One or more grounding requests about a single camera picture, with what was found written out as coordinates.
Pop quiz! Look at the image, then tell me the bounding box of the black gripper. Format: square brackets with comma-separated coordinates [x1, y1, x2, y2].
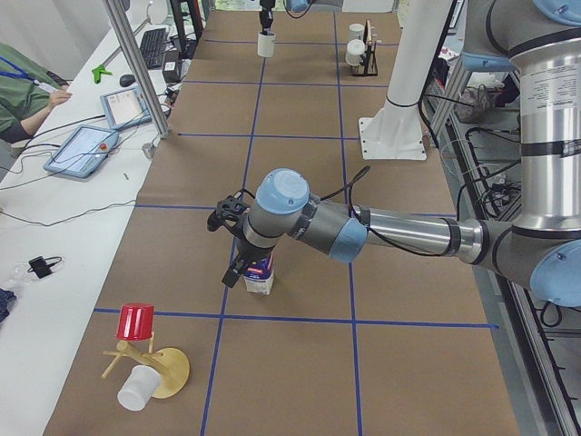
[222, 226, 277, 287]

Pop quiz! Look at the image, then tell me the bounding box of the blue white milk carton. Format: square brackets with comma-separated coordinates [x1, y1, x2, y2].
[243, 253, 274, 295]

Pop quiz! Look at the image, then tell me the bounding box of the white mug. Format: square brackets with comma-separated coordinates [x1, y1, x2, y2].
[257, 32, 276, 58]

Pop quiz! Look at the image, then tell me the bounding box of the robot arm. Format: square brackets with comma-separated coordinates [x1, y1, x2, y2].
[259, 0, 343, 35]

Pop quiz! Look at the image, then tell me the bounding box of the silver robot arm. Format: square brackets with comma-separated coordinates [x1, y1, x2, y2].
[207, 1, 580, 307]

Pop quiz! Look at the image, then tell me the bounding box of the red cup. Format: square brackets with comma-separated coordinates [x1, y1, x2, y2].
[115, 302, 154, 342]

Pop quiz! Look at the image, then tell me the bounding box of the wooden cup tree stand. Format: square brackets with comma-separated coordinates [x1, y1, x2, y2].
[101, 337, 191, 399]

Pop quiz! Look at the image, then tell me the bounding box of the white plastic cup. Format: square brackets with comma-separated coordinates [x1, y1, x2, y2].
[117, 365, 162, 411]

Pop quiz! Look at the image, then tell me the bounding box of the blue teach pendant tablet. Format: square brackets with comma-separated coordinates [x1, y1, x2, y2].
[43, 125, 120, 179]

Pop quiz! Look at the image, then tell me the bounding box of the small black adapter device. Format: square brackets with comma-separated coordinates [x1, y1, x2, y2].
[28, 256, 63, 279]

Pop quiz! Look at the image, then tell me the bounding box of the black computer mouse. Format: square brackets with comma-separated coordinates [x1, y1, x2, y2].
[119, 74, 135, 87]

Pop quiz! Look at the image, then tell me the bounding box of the black dish rack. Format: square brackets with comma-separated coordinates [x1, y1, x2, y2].
[350, 19, 379, 76]

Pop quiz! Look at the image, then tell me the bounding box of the green clamp tool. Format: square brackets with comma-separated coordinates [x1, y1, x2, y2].
[92, 64, 113, 84]

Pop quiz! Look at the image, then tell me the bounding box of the black keyboard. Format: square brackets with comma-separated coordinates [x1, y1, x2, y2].
[140, 28, 167, 70]

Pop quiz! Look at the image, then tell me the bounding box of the person in green shirt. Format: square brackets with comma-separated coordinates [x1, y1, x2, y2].
[1, 43, 72, 144]

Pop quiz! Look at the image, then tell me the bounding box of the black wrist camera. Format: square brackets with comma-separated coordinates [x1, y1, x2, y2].
[207, 191, 250, 236]

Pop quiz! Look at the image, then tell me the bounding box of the aluminium frame post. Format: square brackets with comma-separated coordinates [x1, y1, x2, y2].
[103, 0, 170, 139]

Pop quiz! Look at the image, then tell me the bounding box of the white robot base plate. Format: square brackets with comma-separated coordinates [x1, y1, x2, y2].
[358, 114, 428, 161]

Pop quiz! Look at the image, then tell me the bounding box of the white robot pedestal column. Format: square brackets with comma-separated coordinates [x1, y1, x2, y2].
[386, 0, 455, 109]

